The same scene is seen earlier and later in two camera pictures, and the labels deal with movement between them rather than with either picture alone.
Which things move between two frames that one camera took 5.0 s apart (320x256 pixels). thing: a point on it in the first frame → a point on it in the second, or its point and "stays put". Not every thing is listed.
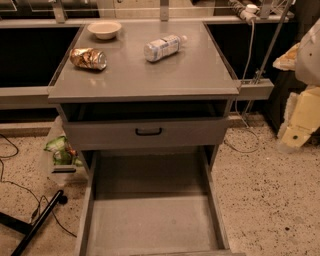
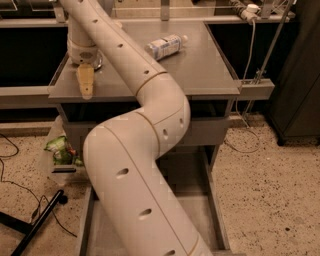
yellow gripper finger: [301, 119] → [85, 74]
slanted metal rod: [269, 55] stays put
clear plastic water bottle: [161, 47] stays put
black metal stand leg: [29, 230] stays put
